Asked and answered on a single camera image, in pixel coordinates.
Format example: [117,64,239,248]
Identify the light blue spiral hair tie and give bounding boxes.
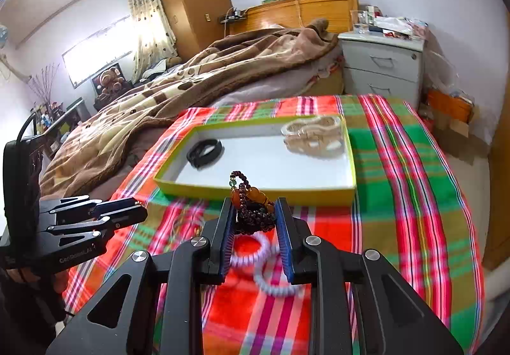
[253,255,307,298]

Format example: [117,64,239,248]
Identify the teddy bear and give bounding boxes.
[98,68,124,96]

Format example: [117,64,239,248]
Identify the grey hair tie gold chain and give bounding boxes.
[172,212,205,240]

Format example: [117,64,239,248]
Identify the dotted curtain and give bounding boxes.
[125,0,178,82]

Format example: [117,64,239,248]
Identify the window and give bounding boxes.
[62,14,134,90]

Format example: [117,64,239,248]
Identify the white tissue packet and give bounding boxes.
[375,16,415,35]

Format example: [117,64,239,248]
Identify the orange box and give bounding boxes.
[428,88,475,124]

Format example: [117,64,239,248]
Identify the beige hair claw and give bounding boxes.
[281,116,345,158]

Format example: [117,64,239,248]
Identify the brown paw print blanket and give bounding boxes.
[40,18,339,196]

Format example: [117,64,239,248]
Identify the floral bed sheet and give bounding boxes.
[131,52,345,168]

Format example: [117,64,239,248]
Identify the purple spiral hair tie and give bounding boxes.
[233,233,280,270]

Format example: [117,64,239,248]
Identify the black wristband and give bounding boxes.
[186,138,224,170]

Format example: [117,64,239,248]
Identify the wooden door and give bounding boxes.
[484,100,510,272]

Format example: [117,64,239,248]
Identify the grey nightstand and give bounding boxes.
[338,30,426,110]

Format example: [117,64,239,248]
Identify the dark red bead bracelet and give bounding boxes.
[230,170,277,236]

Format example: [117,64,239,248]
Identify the power strip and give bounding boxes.
[218,8,248,23]

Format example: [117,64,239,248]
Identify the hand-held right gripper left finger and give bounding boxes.
[46,197,240,355]

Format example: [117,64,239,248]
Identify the wooden headboard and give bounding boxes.
[245,0,359,37]

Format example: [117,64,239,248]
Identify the dried branches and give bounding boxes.
[28,64,60,108]

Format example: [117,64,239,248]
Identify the plaid cloth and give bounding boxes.
[64,94,487,355]

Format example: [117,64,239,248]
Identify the yellow-green cardboard tray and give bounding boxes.
[153,114,358,207]

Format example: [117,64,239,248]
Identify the drinking glass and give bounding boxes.
[351,10,369,34]

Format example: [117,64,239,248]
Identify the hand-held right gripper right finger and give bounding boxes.
[275,197,465,355]

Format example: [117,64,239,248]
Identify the cluttered dresser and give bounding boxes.
[30,98,90,158]

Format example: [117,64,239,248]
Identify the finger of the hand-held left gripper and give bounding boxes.
[39,196,139,221]
[46,205,149,250]

